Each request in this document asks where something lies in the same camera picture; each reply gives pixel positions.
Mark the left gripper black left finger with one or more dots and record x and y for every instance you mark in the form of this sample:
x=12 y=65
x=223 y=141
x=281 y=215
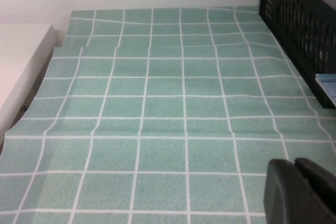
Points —
x=286 y=197

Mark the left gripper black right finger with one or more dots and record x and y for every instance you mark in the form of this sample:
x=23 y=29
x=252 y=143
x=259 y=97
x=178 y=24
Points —
x=325 y=187

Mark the dark blue robot cover book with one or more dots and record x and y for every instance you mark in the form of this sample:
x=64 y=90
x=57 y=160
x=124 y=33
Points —
x=328 y=87

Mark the black plastic book holder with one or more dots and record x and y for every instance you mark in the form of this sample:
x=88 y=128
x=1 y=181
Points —
x=325 y=3

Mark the green white checkered tablecloth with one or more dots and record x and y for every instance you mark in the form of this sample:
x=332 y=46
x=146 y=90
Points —
x=157 y=103

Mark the white cabinet block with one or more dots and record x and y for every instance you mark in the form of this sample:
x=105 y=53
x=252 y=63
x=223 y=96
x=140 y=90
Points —
x=21 y=58

